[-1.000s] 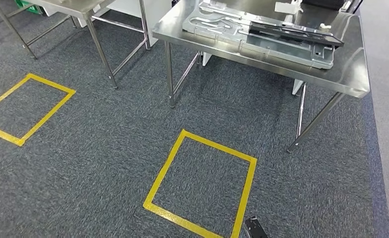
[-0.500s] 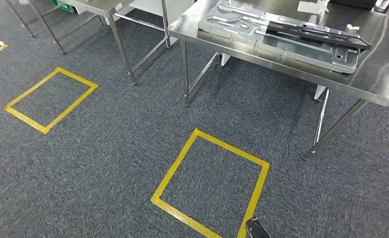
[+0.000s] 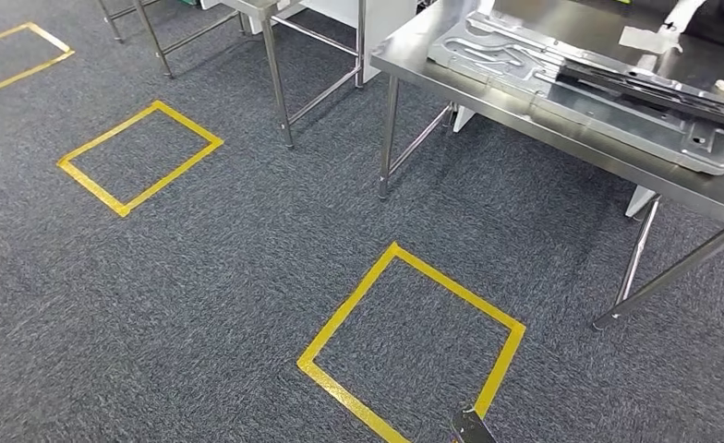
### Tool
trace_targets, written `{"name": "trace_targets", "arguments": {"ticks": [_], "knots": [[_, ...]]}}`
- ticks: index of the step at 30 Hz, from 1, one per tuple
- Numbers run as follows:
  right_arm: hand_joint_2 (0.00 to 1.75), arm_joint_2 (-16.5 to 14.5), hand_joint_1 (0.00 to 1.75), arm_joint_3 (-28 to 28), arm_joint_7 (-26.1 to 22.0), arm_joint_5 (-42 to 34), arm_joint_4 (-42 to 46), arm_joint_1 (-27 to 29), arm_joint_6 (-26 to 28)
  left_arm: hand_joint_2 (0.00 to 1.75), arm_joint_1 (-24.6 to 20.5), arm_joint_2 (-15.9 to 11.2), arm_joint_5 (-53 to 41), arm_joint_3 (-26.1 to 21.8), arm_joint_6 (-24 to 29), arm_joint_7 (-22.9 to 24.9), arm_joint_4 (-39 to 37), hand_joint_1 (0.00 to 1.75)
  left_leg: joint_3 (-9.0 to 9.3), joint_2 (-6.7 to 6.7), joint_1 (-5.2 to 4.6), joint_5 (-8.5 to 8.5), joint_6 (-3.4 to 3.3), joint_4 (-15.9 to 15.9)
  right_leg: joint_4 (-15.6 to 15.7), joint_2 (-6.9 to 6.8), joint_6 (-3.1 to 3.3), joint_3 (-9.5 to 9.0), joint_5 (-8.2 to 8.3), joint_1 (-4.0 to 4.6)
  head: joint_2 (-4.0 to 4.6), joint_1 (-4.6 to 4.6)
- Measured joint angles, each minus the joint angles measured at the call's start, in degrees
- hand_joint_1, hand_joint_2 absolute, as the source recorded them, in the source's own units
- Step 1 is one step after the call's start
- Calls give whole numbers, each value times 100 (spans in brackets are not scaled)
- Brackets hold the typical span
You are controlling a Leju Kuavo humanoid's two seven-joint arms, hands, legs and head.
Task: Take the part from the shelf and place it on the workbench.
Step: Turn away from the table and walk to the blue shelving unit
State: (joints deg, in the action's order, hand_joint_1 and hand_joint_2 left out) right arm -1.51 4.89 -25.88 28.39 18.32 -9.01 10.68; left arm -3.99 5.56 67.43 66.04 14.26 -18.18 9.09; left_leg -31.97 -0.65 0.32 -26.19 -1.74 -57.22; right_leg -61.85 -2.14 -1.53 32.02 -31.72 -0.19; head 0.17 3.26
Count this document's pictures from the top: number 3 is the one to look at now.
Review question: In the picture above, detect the aluminium grooved fixture plate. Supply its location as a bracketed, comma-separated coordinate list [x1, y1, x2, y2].
[426, 10, 724, 177]

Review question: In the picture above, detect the white paper tissue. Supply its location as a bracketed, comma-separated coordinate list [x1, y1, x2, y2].
[617, 25, 684, 56]

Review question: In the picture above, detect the black plastic frame part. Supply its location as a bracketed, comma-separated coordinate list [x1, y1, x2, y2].
[557, 57, 724, 133]

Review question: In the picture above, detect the steel side table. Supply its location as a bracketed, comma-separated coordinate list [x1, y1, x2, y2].
[218, 0, 367, 150]
[95, 0, 247, 80]

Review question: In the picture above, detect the steel workbench table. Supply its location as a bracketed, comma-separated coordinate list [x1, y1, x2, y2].
[370, 0, 724, 331]

